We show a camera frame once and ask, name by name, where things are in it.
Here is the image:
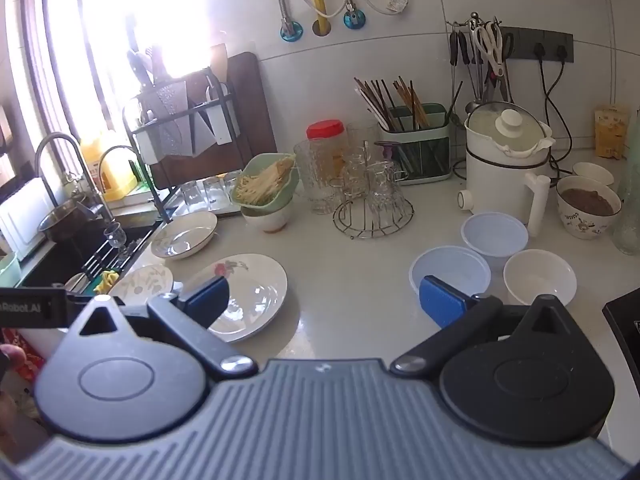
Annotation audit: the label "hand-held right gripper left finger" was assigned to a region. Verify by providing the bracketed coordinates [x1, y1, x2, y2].
[65, 276, 258, 382]

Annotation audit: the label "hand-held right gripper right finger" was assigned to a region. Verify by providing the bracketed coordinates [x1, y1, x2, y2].
[390, 276, 581, 377]

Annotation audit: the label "large translucent plastic bowl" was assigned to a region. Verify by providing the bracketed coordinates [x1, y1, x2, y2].
[409, 246, 492, 311]

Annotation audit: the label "large floral white plate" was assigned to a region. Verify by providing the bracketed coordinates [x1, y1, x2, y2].
[182, 255, 289, 343]

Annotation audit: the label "deep white plate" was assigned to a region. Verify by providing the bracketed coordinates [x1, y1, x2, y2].
[151, 211, 219, 261]

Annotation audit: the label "leaf pattern white plate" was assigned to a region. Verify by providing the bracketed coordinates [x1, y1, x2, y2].
[109, 264, 174, 306]

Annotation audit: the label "plain white ceramic bowl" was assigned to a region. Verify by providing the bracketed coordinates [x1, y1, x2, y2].
[503, 249, 577, 307]

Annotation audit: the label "person's left hand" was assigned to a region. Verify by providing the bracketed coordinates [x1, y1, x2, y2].
[0, 344, 27, 368]

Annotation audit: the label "black kitchen sink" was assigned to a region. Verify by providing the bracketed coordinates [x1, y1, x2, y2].
[17, 215, 166, 292]

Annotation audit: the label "yellow cloth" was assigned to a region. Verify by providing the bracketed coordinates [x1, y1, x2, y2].
[95, 270, 121, 295]

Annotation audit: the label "glass holding tray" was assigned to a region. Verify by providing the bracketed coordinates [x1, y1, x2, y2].
[170, 180, 247, 219]

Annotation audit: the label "small translucent plastic bowl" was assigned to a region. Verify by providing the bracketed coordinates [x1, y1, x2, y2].
[461, 212, 530, 271]

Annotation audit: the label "black sink drain rack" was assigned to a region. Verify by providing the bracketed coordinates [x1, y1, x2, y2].
[80, 232, 151, 286]

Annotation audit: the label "white plastic board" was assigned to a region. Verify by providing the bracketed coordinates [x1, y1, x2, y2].
[0, 177, 57, 261]

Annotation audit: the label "steel pot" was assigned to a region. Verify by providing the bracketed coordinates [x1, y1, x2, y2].
[37, 199, 101, 243]

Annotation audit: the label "white bowl under colander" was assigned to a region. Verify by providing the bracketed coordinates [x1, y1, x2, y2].
[241, 195, 295, 233]

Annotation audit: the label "green plastic colander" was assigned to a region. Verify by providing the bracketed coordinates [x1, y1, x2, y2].
[229, 152, 300, 208]

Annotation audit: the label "small stemmed glass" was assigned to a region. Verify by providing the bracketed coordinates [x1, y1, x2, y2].
[104, 223, 127, 250]

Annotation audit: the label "white electric cooking pot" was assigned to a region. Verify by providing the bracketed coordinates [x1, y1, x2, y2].
[457, 101, 557, 238]

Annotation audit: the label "pile of pale noodles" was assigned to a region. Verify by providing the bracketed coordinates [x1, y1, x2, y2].
[235, 157, 296, 203]

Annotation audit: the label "cluster of clear glass mugs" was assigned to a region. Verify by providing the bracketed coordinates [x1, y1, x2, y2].
[330, 152, 408, 218]

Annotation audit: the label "green chopstick holder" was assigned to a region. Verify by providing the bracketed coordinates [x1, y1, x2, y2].
[378, 102, 451, 186]

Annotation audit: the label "yellow detergent bottle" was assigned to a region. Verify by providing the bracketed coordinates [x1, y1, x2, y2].
[79, 130, 138, 201]

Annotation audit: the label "tall textured glass tumbler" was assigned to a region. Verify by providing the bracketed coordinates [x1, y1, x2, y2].
[294, 138, 337, 215]

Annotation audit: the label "tall steel faucet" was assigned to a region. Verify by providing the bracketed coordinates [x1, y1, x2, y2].
[34, 132, 116, 226]

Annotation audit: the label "small steel faucet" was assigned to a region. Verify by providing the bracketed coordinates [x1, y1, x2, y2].
[97, 145, 146, 196]

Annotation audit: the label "floral bowl with brown contents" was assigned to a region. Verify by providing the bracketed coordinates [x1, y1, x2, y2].
[556, 176, 623, 240]

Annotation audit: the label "patterned steel cleaver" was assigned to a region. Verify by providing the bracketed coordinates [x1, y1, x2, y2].
[142, 82, 213, 157]

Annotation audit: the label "tall clear glass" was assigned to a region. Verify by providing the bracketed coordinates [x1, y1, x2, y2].
[346, 121, 381, 161]

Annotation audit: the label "black metal knife rack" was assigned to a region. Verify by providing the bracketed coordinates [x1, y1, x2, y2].
[122, 67, 241, 198]

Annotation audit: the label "glass pot lid white knob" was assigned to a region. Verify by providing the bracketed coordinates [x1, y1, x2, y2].
[470, 101, 543, 158]

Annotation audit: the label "black induction cooker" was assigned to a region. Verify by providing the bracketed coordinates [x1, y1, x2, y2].
[602, 300, 640, 361]

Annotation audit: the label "dark wooden cutting board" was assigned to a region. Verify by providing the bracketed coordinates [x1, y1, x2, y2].
[150, 51, 277, 188]

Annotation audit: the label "small white bowl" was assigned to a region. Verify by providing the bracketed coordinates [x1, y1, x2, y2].
[572, 161, 615, 188]

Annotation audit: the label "red lid plastic jar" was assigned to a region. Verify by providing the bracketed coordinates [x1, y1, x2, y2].
[306, 119, 347, 161]

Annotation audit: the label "bundle of chopsticks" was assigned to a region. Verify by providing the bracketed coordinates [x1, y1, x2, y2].
[354, 76, 432, 131]

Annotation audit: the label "textured glass pitcher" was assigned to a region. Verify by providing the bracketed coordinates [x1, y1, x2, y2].
[614, 157, 640, 256]

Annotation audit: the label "metal utensil hanging stand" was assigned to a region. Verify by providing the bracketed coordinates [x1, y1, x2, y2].
[447, 12, 516, 111]

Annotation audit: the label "round wire cup rack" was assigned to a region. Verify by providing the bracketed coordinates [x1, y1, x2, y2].
[334, 142, 415, 240]

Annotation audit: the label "black power cable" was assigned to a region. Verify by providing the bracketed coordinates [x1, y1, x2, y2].
[537, 42, 575, 173]

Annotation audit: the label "window frame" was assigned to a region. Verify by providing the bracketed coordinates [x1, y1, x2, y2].
[0, 0, 166, 186]

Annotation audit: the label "white handled scissors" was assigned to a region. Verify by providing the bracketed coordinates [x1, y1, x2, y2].
[475, 21, 507, 79]

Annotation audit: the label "black wall power strip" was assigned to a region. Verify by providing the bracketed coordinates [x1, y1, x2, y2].
[500, 26, 575, 63]

